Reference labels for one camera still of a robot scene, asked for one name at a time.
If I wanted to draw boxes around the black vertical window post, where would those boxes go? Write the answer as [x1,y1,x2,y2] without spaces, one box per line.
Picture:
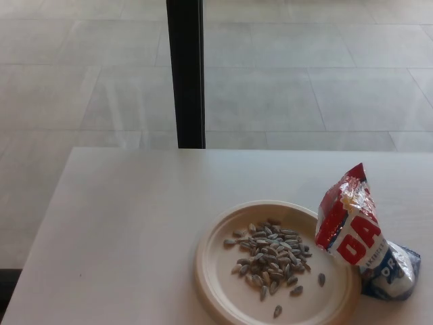
[165,0,206,150]

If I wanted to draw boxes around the beige round paper plate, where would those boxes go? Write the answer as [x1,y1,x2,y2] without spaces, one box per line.
[194,200,362,325]

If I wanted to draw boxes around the pile of grey sunflower seeds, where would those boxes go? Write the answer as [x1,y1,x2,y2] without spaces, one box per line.
[231,218,314,302]

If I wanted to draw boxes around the red white sunflower seed bag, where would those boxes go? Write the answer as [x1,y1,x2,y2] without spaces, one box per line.
[314,162,422,301]

